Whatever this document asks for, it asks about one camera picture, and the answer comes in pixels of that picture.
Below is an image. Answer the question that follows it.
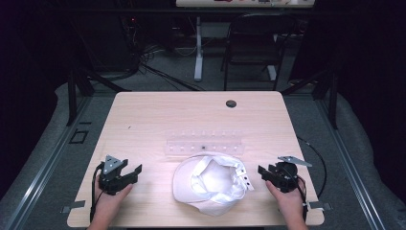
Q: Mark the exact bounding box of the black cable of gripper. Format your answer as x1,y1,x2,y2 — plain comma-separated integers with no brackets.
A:
89,162,106,223
296,136,328,222

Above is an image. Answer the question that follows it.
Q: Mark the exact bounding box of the white desk leg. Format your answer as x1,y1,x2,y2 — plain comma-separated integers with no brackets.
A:
193,15,205,82

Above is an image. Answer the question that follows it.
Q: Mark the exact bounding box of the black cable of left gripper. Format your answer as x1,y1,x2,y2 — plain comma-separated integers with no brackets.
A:
89,162,106,223

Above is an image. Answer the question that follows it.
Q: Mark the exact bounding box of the bundle of floor cables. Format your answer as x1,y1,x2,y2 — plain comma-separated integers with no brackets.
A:
121,15,205,92

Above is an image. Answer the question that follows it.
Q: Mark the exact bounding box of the person's left hand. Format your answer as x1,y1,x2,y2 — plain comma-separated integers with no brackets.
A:
94,175,134,226

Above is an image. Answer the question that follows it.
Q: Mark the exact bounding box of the black metal stand frame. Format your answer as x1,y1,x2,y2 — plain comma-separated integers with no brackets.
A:
280,68,340,130
64,67,132,127

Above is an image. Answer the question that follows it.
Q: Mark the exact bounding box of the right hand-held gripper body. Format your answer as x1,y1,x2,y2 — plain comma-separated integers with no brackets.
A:
267,155,313,194

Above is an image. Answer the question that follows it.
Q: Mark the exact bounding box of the clear acrylic rack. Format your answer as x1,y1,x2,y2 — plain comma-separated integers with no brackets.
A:
165,128,246,158

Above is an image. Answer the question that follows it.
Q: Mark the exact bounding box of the aluminium floor rail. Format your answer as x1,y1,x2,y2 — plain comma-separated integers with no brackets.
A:
315,99,388,230
6,95,94,230

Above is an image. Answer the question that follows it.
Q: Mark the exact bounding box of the grey metal table bracket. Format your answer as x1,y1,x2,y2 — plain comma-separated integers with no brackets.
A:
59,199,87,215
307,200,333,212

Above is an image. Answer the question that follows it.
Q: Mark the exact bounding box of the black metal chair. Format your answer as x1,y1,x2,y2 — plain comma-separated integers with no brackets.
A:
220,11,299,92

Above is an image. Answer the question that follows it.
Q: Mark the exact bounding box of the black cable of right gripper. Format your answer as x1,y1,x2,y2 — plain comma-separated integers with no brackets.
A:
296,136,328,222

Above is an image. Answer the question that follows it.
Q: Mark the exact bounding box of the white cap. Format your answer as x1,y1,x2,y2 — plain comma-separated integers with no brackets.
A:
171,151,256,218

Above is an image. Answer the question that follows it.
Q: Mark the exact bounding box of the person's right hand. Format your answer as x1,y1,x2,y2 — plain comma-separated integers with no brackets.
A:
264,178,307,225

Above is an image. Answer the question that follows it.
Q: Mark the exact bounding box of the white desk top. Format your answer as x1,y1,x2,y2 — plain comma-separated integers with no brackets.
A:
175,0,316,9

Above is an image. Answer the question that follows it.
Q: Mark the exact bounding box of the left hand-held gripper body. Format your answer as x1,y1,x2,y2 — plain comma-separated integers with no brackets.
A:
97,154,132,196

